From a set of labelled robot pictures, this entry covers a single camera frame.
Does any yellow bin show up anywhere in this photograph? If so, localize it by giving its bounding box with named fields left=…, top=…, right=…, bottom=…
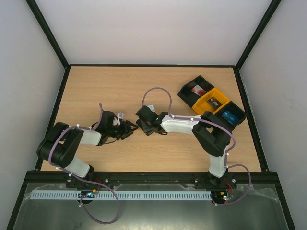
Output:
left=192, top=88, right=230, bottom=115

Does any black card holder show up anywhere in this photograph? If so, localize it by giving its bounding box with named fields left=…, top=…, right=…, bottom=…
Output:
left=136, top=119, right=157, bottom=136

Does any dark card in yellow bin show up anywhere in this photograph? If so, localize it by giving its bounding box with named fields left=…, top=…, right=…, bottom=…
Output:
left=207, top=97, right=222, bottom=110

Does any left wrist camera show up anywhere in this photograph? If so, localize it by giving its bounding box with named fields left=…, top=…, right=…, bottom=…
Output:
left=115, top=112, right=124, bottom=126

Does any blue card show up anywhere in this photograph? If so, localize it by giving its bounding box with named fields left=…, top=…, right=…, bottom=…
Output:
left=222, top=110, right=239, bottom=126

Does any black bin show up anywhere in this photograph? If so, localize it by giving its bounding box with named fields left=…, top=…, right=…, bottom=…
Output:
left=214, top=101, right=246, bottom=131
left=177, top=75, right=214, bottom=107

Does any red white card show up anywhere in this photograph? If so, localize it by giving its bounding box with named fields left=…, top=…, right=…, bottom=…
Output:
left=191, top=84, right=206, bottom=97

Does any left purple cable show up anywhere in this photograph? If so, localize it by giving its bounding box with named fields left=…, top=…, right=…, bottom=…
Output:
left=47, top=103, right=120, bottom=225

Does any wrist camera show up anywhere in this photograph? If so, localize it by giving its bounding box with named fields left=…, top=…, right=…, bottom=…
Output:
left=147, top=104, right=155, bottom=112
left=115, top=112, right=124, bottom=126

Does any black bin near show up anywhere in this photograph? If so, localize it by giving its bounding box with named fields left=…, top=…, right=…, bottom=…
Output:
left=214, top=101, right=246, bottom=131

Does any black bin far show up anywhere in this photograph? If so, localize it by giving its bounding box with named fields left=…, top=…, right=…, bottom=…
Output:
left=177, top=75, right=214, bottom=107

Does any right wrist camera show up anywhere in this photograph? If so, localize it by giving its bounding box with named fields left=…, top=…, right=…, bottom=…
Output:
left=147, top=104, right=155, bottom=112

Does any white slotted cable duct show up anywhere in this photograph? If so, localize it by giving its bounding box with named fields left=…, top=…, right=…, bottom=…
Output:
left=30, top=190, right=212, bottom=201

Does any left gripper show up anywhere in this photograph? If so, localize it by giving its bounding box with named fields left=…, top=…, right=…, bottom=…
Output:
left=107, top=121, right=139, bottom=140

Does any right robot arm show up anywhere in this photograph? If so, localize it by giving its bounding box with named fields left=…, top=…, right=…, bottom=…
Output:
left=136, top=105, right=236, bottom=188

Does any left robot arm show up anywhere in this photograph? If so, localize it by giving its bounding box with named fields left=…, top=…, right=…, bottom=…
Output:
left=36, top=111, right=138, bottom=178

